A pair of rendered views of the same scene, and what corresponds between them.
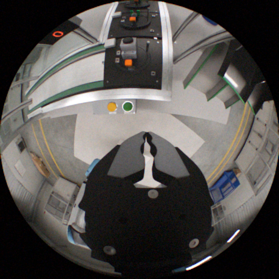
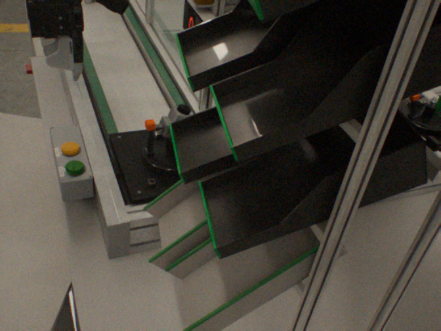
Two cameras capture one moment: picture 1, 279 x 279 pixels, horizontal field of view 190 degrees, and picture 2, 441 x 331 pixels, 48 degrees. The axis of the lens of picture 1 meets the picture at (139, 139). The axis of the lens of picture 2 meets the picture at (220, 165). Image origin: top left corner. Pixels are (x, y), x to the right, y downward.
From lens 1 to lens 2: 0.89 m
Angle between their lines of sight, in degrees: 69
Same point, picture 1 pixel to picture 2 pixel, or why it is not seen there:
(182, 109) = (96, 307)
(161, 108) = (80, 259)
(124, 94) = (98, 162)
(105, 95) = (91, 140)
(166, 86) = (137, 213)
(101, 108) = (65, 137)
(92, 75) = (131, 127)
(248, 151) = not seen: outside the picture
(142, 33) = not seen: hidden behind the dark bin
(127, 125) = (17, 206)
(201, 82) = (180, 230)
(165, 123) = (37, 280)
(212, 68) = not seen: hidden behind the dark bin
